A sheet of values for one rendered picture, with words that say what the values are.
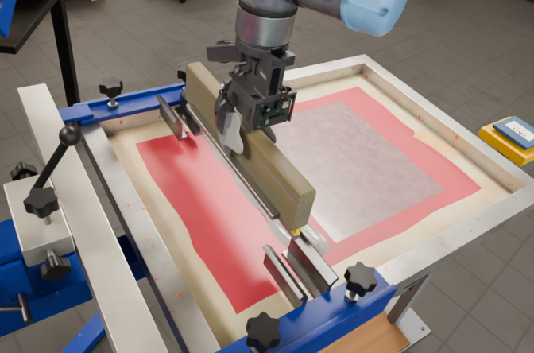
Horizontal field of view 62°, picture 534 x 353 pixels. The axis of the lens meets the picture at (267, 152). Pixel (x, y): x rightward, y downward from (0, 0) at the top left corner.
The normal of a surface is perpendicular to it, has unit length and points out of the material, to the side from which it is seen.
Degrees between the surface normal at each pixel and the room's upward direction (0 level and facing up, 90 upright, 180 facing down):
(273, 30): 89
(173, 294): 0
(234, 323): 0
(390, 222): 0
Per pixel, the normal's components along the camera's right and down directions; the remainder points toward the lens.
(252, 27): -0.47, 0.52
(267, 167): -0.84, 0.26
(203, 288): 0.15, -0.74
